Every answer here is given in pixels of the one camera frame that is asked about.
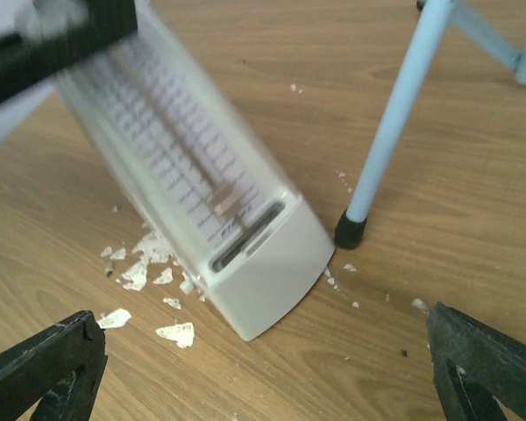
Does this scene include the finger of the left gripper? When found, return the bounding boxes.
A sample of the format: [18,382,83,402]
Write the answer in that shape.
[0,1,138,105]

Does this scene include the light blue music stand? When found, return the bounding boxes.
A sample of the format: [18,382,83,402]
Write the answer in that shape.
[334,0,526,250]

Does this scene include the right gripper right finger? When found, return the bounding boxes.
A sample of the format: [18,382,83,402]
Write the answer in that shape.
[426,302,526,420]

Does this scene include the white metronome body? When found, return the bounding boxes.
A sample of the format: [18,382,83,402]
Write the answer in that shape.
[57,1,334,341]

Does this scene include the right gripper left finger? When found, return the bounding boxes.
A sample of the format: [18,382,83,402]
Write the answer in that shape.
[0,310,108,420]

